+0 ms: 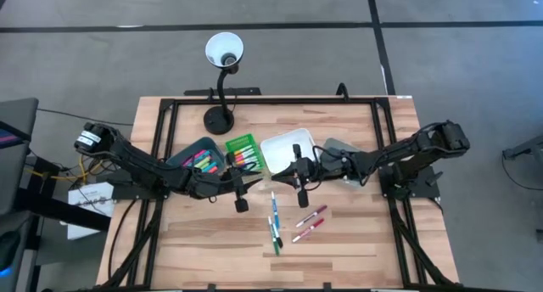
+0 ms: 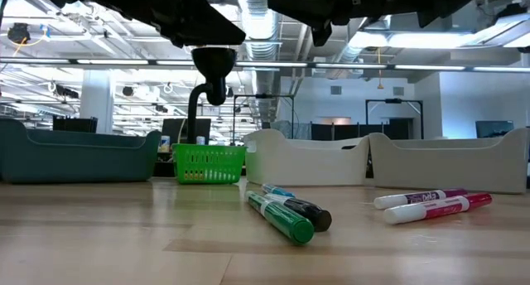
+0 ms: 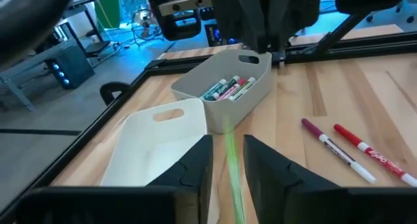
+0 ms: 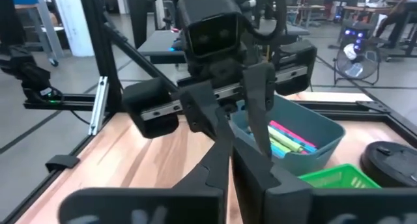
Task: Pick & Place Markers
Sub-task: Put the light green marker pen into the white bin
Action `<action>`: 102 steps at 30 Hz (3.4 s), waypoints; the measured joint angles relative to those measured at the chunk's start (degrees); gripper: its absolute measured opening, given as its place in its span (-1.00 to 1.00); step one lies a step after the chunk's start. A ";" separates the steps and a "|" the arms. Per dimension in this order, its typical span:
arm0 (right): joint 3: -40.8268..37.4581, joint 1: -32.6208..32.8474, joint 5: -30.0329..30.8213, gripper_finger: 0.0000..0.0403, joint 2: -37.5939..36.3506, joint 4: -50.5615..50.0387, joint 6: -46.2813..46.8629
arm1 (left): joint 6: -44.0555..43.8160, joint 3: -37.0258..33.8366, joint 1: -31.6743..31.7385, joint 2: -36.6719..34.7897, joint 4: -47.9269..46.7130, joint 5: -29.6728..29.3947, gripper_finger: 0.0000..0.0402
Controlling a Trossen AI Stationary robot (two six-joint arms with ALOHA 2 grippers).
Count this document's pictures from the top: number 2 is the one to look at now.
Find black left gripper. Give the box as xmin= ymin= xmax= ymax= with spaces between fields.
xmin=103 ymin=0 xmax=247 ymax=49

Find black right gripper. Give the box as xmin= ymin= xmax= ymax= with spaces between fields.
xmin=267 ymin=0 xmax=373 ymax=48

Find light blue slim Expo marker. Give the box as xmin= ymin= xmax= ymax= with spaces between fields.
xmin=260 ymin=183 xmax=297 ymax=199

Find black slim marker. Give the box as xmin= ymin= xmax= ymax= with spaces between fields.
xmin=264 ymin=192 xmax=333 ymax=233

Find dark green slim marker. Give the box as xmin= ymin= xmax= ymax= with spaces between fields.
xmin=244 ymin=190 xmax=316 ymax=247

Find black gooseneck desk lamp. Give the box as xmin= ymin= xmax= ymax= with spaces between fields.
xmin=186 ymin=46 xmax=239 ymax=144

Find black computer monitor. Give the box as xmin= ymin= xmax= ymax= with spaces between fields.
xmin=475 ymin=119 xmax=515 ymax=139
xmin=161 ymin=118 xmax=212 ymax=144

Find black partition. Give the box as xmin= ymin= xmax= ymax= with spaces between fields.
xmin=310 ymin=122 xmax=415 ymax=141

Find green plastic basket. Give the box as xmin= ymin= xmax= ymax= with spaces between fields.
xmin=171 ymin=142 xmax=248 ymax=186

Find black crates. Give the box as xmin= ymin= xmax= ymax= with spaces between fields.
xmin=52 ymin=116 xmax=99 ymax=133

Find white plastic bin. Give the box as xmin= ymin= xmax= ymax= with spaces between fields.
xmin=243 ymin=128 xmax=371 ymax=187

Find teal plastic bin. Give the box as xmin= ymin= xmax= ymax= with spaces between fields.
xmin=0 ymin=118 xmax=162 ymax=184

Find grey plastic bin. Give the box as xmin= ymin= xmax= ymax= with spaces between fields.
xmin=368 ymin=127 xmax=530 ymax=195

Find purple Expo marker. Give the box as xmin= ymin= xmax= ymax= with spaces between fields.
xmin=373 ymin=188 xmax=470 ymax=210

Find magenta Expo marker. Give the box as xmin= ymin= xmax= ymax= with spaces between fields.
xmin=383 ymin=192 xmax=494 ymax=225

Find silver ventilation duct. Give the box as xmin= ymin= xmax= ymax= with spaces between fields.
xmin=238 ymin=0 xmax=282 ymax=124
xmin=335 ymin=17 xmax=376 ymax=65

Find black gantry frame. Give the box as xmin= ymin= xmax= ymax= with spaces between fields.
xmin=233 ymin=93 xmax=296 ymax=145
xmin=364 ymin=97 xmax=424 ymax=139

